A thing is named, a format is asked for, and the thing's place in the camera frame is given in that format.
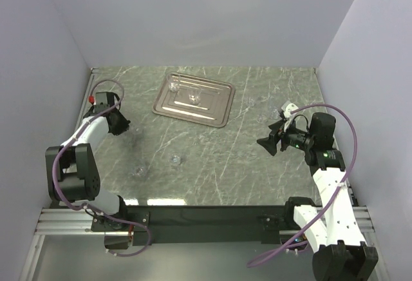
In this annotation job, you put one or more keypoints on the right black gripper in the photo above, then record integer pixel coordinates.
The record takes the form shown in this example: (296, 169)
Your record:
(270, 143)

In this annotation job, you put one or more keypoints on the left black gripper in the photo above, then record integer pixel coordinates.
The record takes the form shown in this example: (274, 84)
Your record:
(123, 126)

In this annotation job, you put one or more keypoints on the clear glass six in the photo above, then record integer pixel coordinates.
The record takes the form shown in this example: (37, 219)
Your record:
(262, 118)

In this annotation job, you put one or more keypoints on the clear glass seven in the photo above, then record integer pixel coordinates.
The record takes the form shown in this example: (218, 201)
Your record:
(274, 113)

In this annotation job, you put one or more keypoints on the clear glass eight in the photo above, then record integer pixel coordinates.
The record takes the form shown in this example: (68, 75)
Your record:
(250, 101)

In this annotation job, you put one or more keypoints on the clear glass four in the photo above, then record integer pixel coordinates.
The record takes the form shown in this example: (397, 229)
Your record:
(139, 171)

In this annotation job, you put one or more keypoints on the clear glass five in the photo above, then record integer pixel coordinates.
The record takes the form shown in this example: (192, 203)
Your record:
(175, 159)

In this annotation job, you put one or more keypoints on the clear glass one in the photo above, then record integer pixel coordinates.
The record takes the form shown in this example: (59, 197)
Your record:
(173, 80)

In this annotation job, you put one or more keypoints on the clear glass two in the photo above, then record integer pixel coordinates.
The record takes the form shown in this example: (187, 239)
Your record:
(194, 94)

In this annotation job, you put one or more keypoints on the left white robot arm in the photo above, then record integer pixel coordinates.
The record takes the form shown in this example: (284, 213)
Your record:
(71, 168)

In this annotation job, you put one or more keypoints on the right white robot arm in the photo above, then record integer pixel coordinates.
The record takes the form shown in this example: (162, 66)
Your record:
(340, 249)

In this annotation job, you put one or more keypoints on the silver metal tray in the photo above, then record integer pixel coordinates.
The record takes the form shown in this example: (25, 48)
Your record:
(213, 109)

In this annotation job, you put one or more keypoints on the black base crossbar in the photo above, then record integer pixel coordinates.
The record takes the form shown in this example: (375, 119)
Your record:
(202, 224)

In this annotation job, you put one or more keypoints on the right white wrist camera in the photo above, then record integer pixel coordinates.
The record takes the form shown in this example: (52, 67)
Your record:
(287, 113)

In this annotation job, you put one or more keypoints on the aluminium rail frame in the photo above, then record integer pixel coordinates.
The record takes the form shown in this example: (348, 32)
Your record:
(219, 167)

